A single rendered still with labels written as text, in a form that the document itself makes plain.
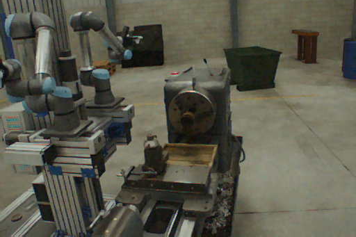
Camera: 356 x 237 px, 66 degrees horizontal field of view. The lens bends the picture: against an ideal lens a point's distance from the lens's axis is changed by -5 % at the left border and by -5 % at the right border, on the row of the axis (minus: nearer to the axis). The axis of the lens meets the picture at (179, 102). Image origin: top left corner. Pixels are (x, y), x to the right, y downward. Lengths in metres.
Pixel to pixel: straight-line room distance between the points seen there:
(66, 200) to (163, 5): 10.28
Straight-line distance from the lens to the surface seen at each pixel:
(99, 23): 2.08
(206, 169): 1.48
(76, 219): 2.30
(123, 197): 1.46
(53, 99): 1.67
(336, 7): 12.92
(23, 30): 1.66
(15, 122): 2.10
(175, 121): 1.99
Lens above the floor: 1.71
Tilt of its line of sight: 17 degrees down
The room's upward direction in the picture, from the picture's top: 4 degrees counter-clockwise
